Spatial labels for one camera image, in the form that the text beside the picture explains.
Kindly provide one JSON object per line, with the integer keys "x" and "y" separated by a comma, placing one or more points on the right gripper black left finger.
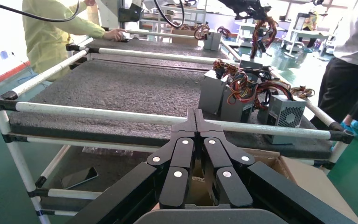
{"x": 179, "y": 160}

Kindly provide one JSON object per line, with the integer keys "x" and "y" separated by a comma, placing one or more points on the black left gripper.
{"x": 240, "y": 3}

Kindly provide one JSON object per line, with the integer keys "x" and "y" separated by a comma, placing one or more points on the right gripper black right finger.
{"x": 219, "y": 160}

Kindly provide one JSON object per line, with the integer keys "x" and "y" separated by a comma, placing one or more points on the cardboard box with dividers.
{"x": 315, "y": 185}

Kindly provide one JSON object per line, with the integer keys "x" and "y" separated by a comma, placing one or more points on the white workshop table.
{"x": 305, "y": 34}
{"x": 242, "y": 28}

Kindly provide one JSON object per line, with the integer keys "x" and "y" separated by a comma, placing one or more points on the masked person in yellow vest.
{"x": 310, "y": 21}

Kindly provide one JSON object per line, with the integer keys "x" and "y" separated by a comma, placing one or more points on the white shelf rack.
{"x": 182, "y": 10}

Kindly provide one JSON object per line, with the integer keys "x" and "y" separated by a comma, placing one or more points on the white wheeled robot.
{"x": 327, "y": 46}

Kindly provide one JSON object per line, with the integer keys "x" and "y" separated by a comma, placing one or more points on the grey power supply honeycomb vent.
{"x": 285, "y": 112}

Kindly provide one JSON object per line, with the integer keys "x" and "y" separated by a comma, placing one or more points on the person white shirt black trousers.
{"x": 352, "y": 31}

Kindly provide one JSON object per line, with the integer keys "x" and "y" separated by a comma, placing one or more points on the dark smartphone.
{"x": 78, "y": 177}

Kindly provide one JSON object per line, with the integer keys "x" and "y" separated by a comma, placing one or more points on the person in yellow gown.
{"x": 49, "y": 40}

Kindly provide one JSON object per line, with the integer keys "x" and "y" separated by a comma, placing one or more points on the white pipe table frame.
{"x": 105, "y": 113}

